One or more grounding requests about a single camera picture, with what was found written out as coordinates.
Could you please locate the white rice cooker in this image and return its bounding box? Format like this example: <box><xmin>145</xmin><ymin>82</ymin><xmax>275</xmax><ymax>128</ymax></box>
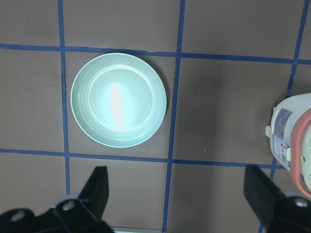
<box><xmin>265</xmin><ymin>93</ymin><xmax>311</xmax><ymax>198</ymax></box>

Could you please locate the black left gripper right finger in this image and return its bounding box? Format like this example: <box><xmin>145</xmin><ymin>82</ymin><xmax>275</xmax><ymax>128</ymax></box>
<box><xmin>243</xmin><ymin>165</ymin><xmax>311</xmax><ymax>233</ymax></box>

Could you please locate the left green plate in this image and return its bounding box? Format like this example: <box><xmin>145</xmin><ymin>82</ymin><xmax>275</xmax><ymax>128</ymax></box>
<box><xmin>70</xmin><ymin>53</ymin><xmax>167</xmax><ymax>148</ymax></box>

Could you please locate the brown mat with blue tape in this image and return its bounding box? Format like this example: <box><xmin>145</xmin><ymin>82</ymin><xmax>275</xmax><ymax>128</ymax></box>
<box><xmin>0</xmin><ymin>0</ymin><xmax>311</xmax><ymax>233</ymax></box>

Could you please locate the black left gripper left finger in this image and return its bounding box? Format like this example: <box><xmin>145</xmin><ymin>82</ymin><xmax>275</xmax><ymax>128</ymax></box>
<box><xmin>0</xmin><ymin>166</ymin><xmax>113</xmax><ymax>233</ymax></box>

